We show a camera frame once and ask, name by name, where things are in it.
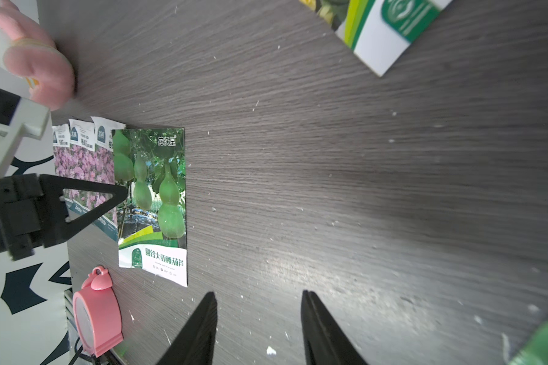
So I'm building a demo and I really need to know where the pink flower seed packet teal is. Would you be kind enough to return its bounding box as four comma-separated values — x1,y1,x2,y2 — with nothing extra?
53,124,71,177

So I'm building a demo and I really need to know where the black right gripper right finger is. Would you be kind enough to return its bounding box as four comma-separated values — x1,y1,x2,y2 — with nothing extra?
301,290,368,365

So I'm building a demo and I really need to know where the pink alarm clock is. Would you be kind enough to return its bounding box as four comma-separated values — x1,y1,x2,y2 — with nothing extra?
72,266,123,357

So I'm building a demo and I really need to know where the pink striped plush toy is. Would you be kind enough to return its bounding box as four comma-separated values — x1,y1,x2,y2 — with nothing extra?
0,1,76,111

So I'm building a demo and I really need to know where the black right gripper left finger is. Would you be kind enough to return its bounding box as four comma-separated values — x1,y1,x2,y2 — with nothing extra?
157,292,218,365

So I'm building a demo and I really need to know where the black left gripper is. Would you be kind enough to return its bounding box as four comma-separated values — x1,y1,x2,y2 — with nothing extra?
0,174,128,261

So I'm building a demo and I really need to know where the pink flower seed packet white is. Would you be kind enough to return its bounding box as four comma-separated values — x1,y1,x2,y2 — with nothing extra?
91,116,126,241

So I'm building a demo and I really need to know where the green melon seed packet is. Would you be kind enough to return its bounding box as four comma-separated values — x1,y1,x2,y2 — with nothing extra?
506,305,548,365
113,128,188,287
301,0,451,77

